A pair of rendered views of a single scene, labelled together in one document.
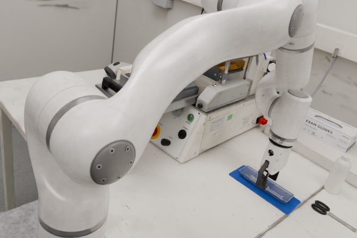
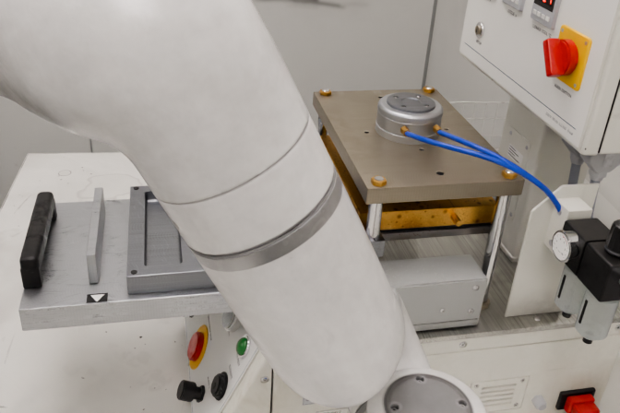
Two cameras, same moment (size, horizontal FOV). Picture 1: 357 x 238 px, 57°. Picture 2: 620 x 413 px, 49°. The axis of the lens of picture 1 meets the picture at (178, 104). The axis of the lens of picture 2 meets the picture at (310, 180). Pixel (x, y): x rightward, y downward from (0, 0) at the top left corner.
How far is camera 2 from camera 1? 0.74 m
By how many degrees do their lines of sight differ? 33
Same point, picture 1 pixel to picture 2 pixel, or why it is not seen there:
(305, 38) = (199, 214)
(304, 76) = (308, 368)
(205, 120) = (266, 369)
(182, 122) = (232, 351)
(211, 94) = not seen: hidden behind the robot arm
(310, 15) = (146, 111)
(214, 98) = not seen: hidden behind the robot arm
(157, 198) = not seen: outside the picture
